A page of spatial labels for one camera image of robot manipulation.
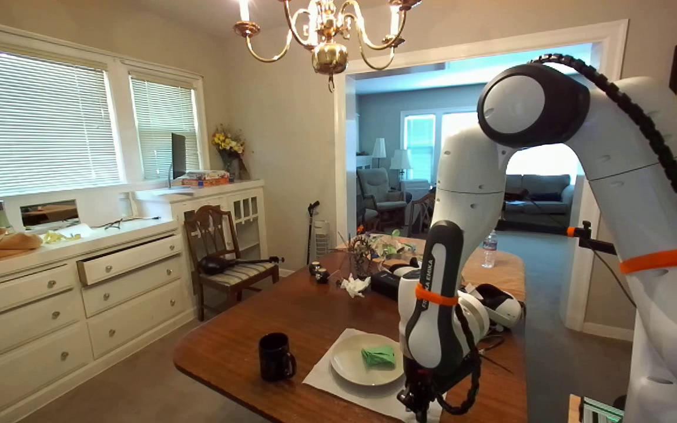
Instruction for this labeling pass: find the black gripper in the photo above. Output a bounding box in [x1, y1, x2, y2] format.
[396, 374, 445, 423]

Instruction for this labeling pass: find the white table mat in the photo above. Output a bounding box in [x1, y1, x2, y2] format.
[301, 326, 427, 423]

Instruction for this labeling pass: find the green folded napkin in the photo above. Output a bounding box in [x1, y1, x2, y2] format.
[360, 342, 400, 372]

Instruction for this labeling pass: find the white round plate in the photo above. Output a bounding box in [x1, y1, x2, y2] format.
[328, 332, 409, 390]

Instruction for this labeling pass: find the black case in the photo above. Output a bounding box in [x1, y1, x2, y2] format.
[369, 267, 407, 300]

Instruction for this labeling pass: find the white VR headset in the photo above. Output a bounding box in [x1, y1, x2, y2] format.
[462, 281, 526, 329]

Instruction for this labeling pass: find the crumpled white tissue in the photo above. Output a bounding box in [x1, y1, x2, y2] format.
[338, 273, 373, 300]

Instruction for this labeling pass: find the black mug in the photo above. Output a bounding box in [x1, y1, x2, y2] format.
[256, 332, 298, 386]

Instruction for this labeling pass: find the small black gadget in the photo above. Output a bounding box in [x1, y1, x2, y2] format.
[307, 260, 332, 287]

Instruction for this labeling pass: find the clear water bottle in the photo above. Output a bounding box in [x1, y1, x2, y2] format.
[479, 231, 501, 270]

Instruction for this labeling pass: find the dark wooden dining chair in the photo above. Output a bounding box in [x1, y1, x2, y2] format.
[180, 205, 281, 322]

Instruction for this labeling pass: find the grey armchair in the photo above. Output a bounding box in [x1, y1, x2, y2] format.
[354, 166, 412, 231]

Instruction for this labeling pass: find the black upright stick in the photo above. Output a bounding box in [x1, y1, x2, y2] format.
[303, 200, 325, 267]

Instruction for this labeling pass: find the grey sofa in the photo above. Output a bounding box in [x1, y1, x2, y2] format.
[501, 171, 575, 233]

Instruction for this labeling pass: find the white table lamp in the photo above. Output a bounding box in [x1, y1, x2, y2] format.
[369, 137, 389, 171]
[388, 148, 413, 184]

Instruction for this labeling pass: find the white glass-door cabinet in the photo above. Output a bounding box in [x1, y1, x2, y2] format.
[167, 181, 267, 285]

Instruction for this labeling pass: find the yellow flower bouquet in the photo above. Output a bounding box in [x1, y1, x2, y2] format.
[208, 127, 248, 184]

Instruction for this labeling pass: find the brass chandelier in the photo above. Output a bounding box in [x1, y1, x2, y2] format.
[229, 0, 427, 79]

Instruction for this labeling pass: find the white open box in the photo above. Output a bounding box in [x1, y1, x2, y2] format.
[3, 187, 138, 234]

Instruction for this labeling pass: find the white drawer dresser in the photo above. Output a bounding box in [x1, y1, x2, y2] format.
[0, 219, 197, 423]

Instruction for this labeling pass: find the narrow white window blind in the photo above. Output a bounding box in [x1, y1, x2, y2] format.
[128, 78, 205, 184]

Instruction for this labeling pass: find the wide white window blind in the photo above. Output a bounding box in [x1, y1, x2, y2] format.
[0, 41, 125, 201]

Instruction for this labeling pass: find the orange cable strap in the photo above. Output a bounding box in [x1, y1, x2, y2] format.
[413, 285, 460, 307]
[618, 245, 677, 276]

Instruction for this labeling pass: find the wire basket with items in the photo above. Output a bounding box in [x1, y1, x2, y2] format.
[348, 233, 417, 273]

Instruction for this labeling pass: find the black string instrument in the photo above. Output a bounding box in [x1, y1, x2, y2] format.
[197, 252, 287, 276]

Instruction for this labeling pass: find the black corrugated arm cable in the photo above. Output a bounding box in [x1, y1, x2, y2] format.
[429, 52, 677, 417]

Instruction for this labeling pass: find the white doorway frame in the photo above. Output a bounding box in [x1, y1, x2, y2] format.
[332, 18, 630, 342]

